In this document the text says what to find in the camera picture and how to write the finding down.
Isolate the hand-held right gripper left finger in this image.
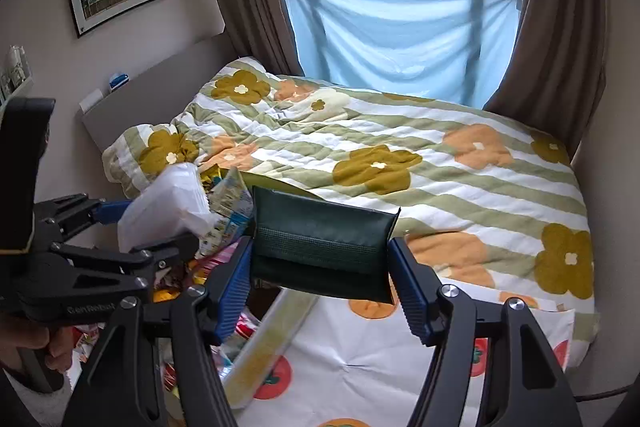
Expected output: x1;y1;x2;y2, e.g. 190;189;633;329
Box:
62;234;256;427

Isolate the yellow-green cardboard box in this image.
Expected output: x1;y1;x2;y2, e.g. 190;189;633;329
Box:
150;172;321;410

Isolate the black cable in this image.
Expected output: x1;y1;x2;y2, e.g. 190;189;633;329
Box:
570;382;631;403

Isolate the white fruit print cloth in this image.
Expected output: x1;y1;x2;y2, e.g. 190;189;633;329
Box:
235;287;576;427

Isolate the dark green snack packet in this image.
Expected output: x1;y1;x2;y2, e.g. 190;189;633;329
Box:
248;186;402;305

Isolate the beige headboard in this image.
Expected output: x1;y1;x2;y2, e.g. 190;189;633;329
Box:
80;34;241;152

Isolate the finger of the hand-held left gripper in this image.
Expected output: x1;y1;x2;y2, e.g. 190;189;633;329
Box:
32;193;135;240
50;232;201;290

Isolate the white translucent snack packet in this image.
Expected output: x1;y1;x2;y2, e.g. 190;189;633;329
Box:
117;163;221;253

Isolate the floral striped blanket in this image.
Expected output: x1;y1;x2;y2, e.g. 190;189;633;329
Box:
102;57;601;368

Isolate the pile of assorted snack packets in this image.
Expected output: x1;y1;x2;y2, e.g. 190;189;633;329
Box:
70;252;261;408

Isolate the white cartoon print snack bag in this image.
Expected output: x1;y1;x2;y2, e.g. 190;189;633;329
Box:
200;167;256;258

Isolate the small white box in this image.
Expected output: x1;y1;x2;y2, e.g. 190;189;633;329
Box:
79;89;105;112

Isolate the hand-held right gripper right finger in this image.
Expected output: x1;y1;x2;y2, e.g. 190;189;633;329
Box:
387;237;583;427

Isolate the person's left hand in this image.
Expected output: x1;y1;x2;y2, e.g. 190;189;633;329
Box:
0;313;76;373

